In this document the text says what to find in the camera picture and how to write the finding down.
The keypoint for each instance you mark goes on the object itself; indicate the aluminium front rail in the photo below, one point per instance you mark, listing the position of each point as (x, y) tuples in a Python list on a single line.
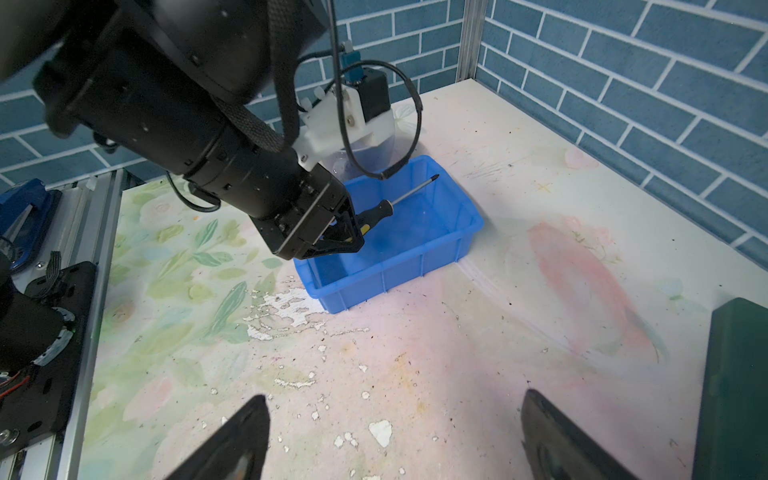
[(56, 249)]

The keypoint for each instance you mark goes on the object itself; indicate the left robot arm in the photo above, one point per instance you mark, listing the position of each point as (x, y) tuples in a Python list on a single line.
[(205, 90)]

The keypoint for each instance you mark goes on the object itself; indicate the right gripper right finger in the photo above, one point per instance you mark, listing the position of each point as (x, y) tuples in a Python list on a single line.
[(556, 448)]

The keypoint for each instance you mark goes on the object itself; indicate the green rectangular block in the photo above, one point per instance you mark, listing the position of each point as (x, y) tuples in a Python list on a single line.
[(732, 428)]

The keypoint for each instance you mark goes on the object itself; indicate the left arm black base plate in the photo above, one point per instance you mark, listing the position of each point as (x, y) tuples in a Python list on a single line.
[(42, 334)]

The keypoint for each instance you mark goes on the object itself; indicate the black yellow screwdriver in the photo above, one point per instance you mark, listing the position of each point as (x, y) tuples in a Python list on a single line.
[(368, 219)]

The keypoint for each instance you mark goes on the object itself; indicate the blue plastic bin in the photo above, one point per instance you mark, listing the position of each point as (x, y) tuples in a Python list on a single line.
[(431, 228)]

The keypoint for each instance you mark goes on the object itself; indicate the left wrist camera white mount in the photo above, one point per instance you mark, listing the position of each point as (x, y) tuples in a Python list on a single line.
[(350, 134)]

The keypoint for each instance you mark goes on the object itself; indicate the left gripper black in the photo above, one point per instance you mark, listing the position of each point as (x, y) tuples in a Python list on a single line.
[(320, 221)]

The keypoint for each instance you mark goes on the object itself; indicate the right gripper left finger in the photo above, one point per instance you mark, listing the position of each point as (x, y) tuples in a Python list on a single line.
[(237, 450)]

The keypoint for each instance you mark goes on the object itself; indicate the blue black handheld device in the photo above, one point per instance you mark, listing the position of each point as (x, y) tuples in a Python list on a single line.
[(27, 211)]

